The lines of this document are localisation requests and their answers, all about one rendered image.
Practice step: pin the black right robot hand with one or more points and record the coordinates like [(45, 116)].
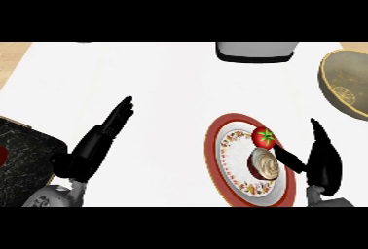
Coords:
[(324, 162)]

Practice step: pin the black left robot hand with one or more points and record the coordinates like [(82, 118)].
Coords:
[(91, 146)]

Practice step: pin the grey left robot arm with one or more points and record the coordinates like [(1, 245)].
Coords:
[(57, 195)]

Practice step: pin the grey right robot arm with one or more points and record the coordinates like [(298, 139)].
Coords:
[(324, 198)]

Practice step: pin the red tomato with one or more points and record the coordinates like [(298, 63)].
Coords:
[(264, 138)]

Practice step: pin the red-rimmed white plate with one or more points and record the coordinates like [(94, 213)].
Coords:
[(240, 181)]

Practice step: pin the olive gold-rimmed bowl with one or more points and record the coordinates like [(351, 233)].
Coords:
[(346, 81)]

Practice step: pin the brown swirled cupcake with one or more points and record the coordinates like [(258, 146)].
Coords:
[(265, 164)]

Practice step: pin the dark speckled cutting board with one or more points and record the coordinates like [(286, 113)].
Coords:
[(23, 162)]

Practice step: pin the white placemat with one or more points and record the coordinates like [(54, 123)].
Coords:
[(172, 97)]

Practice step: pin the white appliance with black base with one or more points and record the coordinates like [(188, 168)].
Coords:
[(255, 50)]

